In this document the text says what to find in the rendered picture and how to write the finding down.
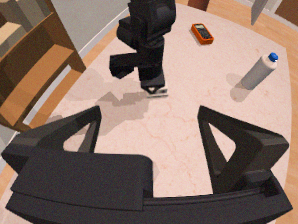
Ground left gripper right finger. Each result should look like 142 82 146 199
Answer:
197 105 290 194

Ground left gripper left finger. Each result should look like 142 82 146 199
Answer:
10 105 102 153

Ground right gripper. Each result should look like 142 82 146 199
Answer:
140 58 166 94

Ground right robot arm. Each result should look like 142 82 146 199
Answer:
109 0 176 81

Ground white bottle with blue cap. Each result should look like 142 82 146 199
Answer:
241 52 278 90

